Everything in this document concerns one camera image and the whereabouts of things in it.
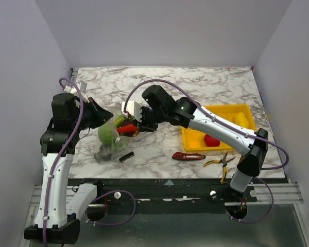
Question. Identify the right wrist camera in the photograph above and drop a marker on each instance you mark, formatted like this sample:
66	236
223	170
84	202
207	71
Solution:
131	109

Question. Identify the grey toy fish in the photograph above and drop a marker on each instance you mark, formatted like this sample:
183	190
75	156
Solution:
104	153

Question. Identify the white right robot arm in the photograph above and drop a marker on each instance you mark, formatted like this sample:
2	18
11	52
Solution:
186	112

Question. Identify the red utility knife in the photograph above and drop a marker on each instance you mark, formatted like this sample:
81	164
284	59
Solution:
188	156

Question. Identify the clear zip top bag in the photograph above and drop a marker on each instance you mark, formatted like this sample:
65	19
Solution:
116	155

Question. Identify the red chili pepper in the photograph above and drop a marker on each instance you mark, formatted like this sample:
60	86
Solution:
127	129

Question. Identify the green grape bunch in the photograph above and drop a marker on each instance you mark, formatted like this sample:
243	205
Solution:
120	145

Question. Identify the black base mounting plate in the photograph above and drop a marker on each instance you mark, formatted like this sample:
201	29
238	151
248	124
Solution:
163	196

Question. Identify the green celery stalk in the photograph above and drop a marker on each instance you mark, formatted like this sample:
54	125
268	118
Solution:
119	120

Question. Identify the red tomato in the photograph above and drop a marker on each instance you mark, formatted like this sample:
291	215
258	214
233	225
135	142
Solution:
210	141

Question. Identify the green cabbage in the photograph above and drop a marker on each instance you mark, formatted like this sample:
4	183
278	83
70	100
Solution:
107	133

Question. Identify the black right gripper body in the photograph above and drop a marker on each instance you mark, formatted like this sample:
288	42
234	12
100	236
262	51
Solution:
143	120

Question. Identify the black ic chip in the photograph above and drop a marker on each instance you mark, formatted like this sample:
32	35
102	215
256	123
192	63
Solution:
126	156

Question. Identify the yellow plastic tray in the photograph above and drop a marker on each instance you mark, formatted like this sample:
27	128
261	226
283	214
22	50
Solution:
193	140

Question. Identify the yellow lemon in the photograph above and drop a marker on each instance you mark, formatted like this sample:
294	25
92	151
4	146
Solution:
241	120

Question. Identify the dark red onion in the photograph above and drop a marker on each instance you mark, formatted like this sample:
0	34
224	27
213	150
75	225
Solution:
127	122

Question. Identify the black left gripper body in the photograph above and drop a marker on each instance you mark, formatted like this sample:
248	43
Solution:
86	121

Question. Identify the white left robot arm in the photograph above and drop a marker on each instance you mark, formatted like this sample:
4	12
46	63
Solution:
57	220

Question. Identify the yellow handled pliers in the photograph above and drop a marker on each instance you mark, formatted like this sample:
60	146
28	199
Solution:
224	163

